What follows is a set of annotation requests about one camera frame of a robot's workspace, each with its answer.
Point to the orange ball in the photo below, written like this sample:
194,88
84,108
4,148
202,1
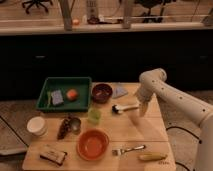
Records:
72,94

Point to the small metal cup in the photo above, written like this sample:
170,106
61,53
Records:
75,125

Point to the white cup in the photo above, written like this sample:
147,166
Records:
37,126

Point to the brown chocolate bar block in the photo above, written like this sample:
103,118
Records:
55,156

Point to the dark brown pinecone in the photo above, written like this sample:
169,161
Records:
64,129

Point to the dark red bowl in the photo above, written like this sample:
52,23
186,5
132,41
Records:
101,93

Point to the green plastic cup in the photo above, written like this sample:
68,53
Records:
94,115

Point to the white handled dish brush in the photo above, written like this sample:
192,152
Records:
119,109

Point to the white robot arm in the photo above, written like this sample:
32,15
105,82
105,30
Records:
200,112

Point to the grey blue cloth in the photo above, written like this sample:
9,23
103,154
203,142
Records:
118,92

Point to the orange bowl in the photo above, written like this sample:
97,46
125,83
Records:
92,145

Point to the black office chair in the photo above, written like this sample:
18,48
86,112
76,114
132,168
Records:
38,3

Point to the green yellow strip in tray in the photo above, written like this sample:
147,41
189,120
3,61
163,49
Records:
48,99

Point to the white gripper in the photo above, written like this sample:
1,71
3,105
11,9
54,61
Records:
144,94

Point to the green plastic tray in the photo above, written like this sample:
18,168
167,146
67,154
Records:
81,84

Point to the blue sponge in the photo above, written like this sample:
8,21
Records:
57,97

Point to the silver fork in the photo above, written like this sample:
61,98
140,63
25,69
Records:
119,152

